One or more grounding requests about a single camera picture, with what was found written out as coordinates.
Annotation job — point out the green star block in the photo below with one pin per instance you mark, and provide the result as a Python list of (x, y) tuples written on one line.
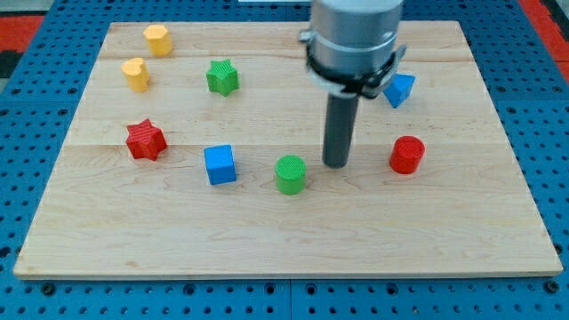
[(222, 77)]

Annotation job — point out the red cylinder block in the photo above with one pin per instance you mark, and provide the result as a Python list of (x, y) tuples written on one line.
[(406, 154)]

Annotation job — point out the blue cube block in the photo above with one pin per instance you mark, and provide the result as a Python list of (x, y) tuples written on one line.
[(219, 164)]

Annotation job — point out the yellow hexagon block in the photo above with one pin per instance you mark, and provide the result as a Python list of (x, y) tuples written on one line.
[(158, 39)]

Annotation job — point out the yellow heart block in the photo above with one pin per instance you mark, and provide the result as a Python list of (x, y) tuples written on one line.
[(136, 74)]

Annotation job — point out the blue triangle block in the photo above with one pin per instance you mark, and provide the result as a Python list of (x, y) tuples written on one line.
[(399, 89)]

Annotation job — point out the red star block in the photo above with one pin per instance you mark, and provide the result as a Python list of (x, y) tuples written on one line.
[(144, 140)]

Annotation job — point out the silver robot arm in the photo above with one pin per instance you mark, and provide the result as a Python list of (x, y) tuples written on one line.
[(350, 45)]

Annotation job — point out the wooden board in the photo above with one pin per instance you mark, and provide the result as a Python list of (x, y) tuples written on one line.
[(466, 212)]

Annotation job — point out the green cylinder block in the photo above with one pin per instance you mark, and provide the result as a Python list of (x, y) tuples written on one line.
[(290, 174)]

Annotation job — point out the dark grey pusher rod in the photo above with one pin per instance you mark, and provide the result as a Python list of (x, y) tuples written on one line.
[(339, 125)]

